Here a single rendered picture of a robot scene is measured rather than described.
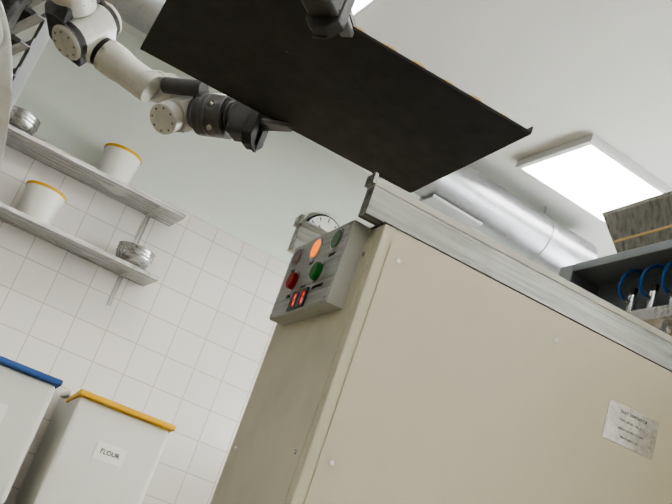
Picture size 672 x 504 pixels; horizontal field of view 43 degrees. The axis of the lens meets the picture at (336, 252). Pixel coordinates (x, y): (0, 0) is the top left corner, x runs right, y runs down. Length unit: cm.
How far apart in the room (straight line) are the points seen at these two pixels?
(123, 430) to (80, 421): 23
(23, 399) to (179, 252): 151
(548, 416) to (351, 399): 34
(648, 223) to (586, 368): 67
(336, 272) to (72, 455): 346
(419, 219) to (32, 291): 412
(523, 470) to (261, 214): 457
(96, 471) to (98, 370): 86
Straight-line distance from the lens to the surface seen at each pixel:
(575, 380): 144
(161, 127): 177
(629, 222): 210
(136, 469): 471
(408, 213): 132
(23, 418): 457
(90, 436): 465
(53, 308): 529
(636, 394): 153
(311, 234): 156
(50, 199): 511
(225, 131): 174
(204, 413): 552
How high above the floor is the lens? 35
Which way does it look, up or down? 19 degrees up
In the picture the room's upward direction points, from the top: 20 degrees clockwise
